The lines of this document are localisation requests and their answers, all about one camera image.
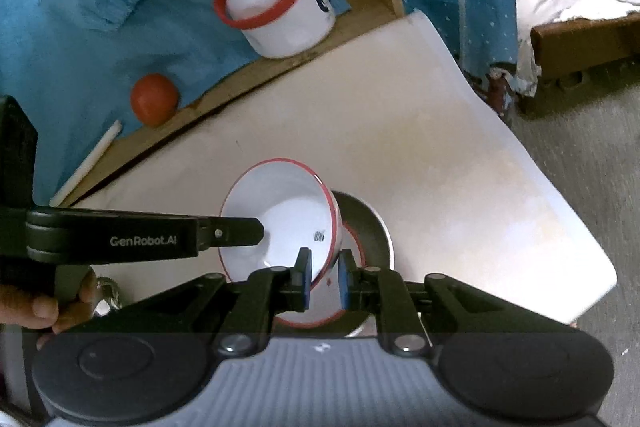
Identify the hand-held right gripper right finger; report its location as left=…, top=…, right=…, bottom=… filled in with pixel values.
left=337, top=251, right=577, bottom=356

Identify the white foam stick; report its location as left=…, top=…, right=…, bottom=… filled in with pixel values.
left=49, top=120, right=124, bottom=206

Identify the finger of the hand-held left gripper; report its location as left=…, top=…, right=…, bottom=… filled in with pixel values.
left=197, top=217, right=265, bottom=254

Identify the orange ball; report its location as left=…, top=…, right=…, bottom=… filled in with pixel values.
left=131, top=74, right=180, bottom=128

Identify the wooden bed frame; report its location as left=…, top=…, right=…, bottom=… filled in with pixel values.
left=520, top=13, right=640, bottom=116

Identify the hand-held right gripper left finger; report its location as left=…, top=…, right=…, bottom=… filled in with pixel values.
left=65, top=248, right=313, bottom=356

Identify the small brown object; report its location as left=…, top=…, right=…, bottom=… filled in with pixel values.
left=486, top=68, right=515, bottom=114

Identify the shiny metal object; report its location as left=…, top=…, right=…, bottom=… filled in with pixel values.
left=96, top=276, right=124, bottom=315

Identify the light blue cloth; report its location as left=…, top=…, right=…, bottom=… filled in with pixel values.
left=0, top=0, right=273, bottom=205

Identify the person's left hand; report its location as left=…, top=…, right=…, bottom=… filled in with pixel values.
left=0, top=267, right=98, bottom=339

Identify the large steel bowl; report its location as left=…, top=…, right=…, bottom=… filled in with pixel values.
left=272, top=191, right=396, bottom=340

